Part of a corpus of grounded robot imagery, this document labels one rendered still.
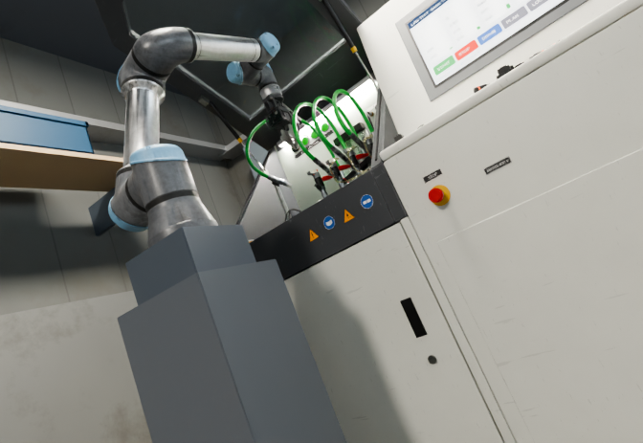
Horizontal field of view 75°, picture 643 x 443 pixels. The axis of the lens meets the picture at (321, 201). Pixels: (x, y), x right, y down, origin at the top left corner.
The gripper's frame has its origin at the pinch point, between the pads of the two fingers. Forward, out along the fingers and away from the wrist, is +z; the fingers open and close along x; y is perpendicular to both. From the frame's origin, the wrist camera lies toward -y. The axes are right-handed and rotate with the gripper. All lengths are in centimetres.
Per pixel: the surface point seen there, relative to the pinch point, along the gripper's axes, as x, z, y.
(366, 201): 26.3, 35.4, 21.5
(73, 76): -204, -193, -57
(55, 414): -196, 53, 15
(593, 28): 89, 27, 21
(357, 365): 3, 75, 22
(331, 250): 9.6, 42.9, 21.5
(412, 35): 52, -12, -9
